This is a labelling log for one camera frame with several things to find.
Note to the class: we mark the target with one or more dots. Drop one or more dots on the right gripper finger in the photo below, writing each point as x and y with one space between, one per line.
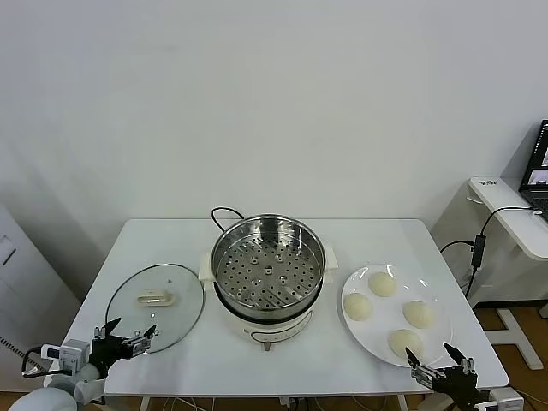
460 357
421 371

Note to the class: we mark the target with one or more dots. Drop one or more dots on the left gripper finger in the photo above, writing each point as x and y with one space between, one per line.
108 326
143 336

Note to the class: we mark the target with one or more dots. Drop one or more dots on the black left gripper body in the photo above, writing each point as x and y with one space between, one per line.
107 349

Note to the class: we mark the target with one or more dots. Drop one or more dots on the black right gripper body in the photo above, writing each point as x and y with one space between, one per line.
456 383

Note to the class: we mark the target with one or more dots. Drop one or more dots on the white steamed baozi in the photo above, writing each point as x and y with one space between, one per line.
419 313
382 284
404 342
357 306

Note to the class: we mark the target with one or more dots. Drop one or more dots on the perforated steel steamer basket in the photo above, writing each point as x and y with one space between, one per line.
265 257

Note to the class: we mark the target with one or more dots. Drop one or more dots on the white table leg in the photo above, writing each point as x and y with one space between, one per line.
401 403
144 404

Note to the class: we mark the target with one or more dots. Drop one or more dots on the white round plate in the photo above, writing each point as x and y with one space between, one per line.
385 329

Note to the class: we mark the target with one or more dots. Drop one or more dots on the white cabinet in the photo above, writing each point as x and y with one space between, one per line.
25 291

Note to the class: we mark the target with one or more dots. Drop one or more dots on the black power adapter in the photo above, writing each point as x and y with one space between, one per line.
478 250

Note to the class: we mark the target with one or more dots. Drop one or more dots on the cream electric cooker base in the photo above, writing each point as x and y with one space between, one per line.
274 333

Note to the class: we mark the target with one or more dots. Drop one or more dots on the white power strip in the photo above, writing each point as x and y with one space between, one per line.
293 401

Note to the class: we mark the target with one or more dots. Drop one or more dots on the white side desk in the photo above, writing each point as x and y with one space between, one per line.
505 214

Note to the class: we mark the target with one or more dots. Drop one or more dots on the black laptop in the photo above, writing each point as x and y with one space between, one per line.
537 162

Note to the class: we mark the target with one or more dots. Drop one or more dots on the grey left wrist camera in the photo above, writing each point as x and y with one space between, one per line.
75 352

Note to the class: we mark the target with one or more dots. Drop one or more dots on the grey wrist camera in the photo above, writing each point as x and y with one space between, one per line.
75 352
506 400

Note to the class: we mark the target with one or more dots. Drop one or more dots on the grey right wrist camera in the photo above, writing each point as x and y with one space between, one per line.
506 400

